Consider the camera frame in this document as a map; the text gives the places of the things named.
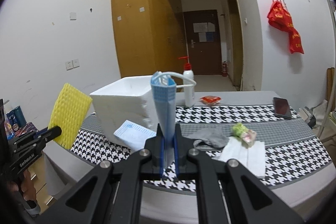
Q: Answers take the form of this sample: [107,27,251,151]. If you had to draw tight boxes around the grey sock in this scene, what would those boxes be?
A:
[186,128,230,151]

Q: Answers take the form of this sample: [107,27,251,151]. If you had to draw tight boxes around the blue face mask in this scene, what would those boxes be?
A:
[113,120,156,152]
[150,71,185,168]

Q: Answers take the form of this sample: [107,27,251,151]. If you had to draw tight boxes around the white tissue paper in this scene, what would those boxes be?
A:
[215,136,266,178]

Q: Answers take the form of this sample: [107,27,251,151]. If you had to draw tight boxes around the yellow foam mesh sleeve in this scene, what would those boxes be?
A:
[48,83,92,149]

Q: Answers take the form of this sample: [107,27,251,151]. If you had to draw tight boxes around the left hand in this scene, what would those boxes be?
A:
[6,169,41,217]

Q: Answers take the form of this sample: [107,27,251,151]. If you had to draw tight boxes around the white styrofoam box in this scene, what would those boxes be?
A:
[90,75,158,145]

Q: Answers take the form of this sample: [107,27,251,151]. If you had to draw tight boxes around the green snack wrapper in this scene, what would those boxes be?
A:
[232,123,257,147]

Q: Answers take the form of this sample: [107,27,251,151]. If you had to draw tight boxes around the red snack packet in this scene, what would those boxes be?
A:
[200,96,221,106]

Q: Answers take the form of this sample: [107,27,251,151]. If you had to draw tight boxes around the white pump lotion bottle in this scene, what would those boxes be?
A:
[178,56,195,107]

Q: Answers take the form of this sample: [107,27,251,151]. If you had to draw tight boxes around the houndstooth table cloth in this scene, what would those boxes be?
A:
[70,105,332,188]

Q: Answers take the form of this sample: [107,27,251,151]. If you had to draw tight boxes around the red fire extinguisher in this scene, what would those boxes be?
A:
[222,61,228,77]

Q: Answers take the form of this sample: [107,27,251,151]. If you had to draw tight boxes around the black smartphone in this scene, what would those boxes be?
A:
[273,97,292,119]

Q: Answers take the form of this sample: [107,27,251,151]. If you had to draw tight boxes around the wooden wardrobe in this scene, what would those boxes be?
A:
[111,0,187,77]

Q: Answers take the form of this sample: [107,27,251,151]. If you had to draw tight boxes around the dark brown entrance door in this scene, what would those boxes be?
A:
[183,10,222,75]

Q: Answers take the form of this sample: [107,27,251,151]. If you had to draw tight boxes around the side wooden door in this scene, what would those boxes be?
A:
[227,0,243,90]

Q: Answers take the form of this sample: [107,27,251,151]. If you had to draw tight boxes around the red hanging bags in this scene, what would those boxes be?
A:
[267,0,304,54]

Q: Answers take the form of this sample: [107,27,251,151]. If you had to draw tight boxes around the white wall socket pair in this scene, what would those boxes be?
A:
[65,59,80,71]

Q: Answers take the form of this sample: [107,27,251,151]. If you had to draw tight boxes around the white wall switch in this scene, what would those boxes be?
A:
[70,12,77,20]

